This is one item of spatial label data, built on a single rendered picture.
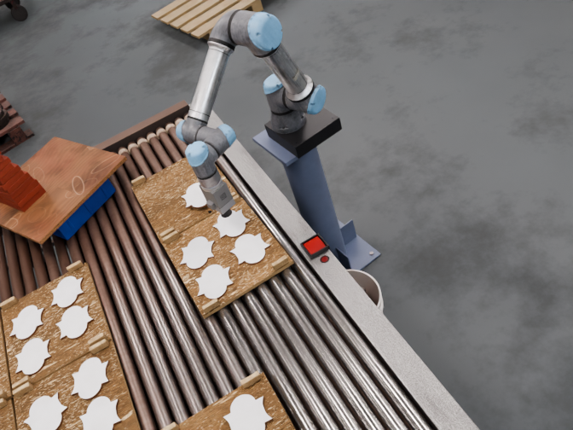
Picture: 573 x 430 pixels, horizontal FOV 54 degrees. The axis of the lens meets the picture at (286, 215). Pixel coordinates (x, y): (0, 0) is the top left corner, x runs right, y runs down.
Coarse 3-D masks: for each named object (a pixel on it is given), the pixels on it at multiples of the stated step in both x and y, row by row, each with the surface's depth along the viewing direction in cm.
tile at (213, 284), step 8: (216, 264) 198; (208, 272) 196; (216, 272) 195; (224, 272) 194; (200, 280) 195; (208, 280) 194; (216, 280) 193; (224, 280) 192; (200, 288) 192; (208, 288) 191; (216, 288) 190; (224, 288) 189; (208, 296) 189; (216, 296) 188
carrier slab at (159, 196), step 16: (160, 176) 242; (176, 176) 239; (192, 176) 236; (224, 176) 231; (144, 192) 237; (160, 192) 234; (176, 192) 232; (144, 208) 230; (160, 208) 227; (176, 208) 225; (192, 208) 222; (208, 208) 220; (160, 224) 221; (176, 224) 218; (192, 224) 216; (160, 240) 215
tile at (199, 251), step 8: (192, 240) 209; (200, 240) 208; (184, 248) 207; (192, 248) 206; (200, 248) 205; (208, 248) 204; (184, 256) 204; (192, 256) 203; (200, 256) 202; (208, 256) 201; (192, 264) 201; (200, 264) 200
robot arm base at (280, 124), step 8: (272, 112) 237; (288, 112) 234; (296, 112) 236; (272, 120) 240; (280, 120) 237; (288, 120) 236; (296, 120) 237; (304, 120) 241; (280, 128) 239; (288, 128) 238; (296, 128) 239
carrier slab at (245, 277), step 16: (240, 208) 215; (208, 224) 214; (256, 224) 207; (176, 240) 213; (208, 240) 208; (224, 240) 206; (272, 240) 200; (176, 256) 207; (224, 256) 200; (272, 256) 195; (288, 256) 193; (192, 272) 199; (240, 272) 193; (256, 272) 192; (272, 272) 190; (192, 288) 194; (240, 288) 189; (224, 304) 186
